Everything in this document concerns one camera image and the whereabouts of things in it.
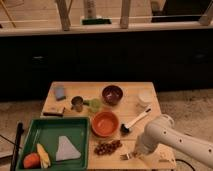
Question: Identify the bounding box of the grey cloth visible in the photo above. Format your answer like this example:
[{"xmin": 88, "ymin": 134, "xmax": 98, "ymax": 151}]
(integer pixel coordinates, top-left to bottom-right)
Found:
[{"xmin": 56, "ymin": 136, "xmax": 81, "ymax": 161}]

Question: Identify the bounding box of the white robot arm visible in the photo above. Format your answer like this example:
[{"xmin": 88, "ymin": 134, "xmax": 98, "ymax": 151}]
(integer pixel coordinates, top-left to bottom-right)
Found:
[{"xmin": 134, "ymin": 114, "xmax": 213, "ymax": 169}]

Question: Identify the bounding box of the orange bowl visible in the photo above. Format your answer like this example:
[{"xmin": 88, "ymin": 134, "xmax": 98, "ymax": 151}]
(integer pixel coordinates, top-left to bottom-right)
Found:
[{"xmin": 91, "ymin": 111, "xmax": 119, "ymax": 137}]

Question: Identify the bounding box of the green box on shelf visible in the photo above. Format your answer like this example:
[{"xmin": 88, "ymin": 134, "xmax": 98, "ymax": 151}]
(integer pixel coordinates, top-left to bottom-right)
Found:
[{"xmin": 82, "ymin": 18, "xmax": 111, "ymax": 25}]

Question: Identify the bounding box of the white cup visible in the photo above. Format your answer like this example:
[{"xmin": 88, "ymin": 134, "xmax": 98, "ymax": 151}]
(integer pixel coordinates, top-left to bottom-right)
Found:
[{"xmin": 138, "ymin": 91, "xmax": 153, "ymax": 108}]

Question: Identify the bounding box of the brown wooden block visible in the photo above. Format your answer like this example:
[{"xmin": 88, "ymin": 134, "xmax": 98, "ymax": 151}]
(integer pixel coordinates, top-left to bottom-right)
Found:
[{"xmin": 43, "ymin": 107, "xmax": 64, "ymax": 117}]

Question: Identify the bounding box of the green plastic tray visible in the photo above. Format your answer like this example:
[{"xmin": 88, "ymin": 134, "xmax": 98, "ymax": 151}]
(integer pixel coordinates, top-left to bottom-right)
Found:
[{"xmin": 16, "ymin": 117, "xmax": 90, "ymax": 171}]

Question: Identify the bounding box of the black pole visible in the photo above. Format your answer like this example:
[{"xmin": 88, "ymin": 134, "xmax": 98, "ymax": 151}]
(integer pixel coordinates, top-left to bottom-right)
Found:
[{"xmin": 10, "ymin": 122, "xmax": 24, "ymax": 171}]

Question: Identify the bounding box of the yellow corn cob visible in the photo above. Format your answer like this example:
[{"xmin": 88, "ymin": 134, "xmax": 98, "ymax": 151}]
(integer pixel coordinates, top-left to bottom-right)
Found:
[{"xmin": 37, "ymin": 143, "xmax": 51, "ymax": 169}]

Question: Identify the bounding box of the silver fork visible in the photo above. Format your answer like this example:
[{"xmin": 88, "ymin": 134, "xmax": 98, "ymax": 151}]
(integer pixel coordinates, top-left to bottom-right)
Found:
[{"xmin": 120, "ymin": 152, "xmax": 137, "ymax": 160}]

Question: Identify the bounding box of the bunch of brown grapes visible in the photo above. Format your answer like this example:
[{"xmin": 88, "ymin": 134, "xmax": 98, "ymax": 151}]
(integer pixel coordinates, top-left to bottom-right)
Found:
[{"xmin": 94, "ymin": 140, "xmax": 122, "ymax": 155}]

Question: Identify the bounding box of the purple bowl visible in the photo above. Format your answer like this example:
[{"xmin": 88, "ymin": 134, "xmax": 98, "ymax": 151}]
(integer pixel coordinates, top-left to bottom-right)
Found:
[{"xmin": 102, "ymin": 85, "xmax": 123, "ymax": 106}]

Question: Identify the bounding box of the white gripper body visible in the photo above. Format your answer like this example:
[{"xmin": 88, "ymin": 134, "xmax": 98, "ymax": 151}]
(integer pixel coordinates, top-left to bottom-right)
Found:
[{"xmin": 139, "ymin": 153, "xmax": 159, "ymax": 168}]

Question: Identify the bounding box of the orange tomato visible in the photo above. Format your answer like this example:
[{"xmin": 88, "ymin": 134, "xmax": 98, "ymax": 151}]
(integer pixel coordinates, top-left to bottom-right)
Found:
[{"xmin": 23, "ymin": 153, "xmax": 40, "ymax": 169}]

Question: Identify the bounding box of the green measuring cup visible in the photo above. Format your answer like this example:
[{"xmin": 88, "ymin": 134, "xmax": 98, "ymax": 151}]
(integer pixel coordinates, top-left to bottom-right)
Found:
[{"xmin": 83, "ymin": 99, "xmax": 101, "ymax": 113}]

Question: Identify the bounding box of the metal cup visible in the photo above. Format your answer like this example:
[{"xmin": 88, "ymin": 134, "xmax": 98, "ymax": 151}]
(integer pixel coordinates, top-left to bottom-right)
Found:
[{"xmin": 71, "ymin": 96, "xmax": 83, "ymax": 112}]

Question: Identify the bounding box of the black cable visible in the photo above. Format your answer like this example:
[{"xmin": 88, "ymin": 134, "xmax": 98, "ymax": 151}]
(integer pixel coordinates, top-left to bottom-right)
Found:
[{"xmin": 175, "ymin": 158, "xmax": 198, "ymax": 171}]

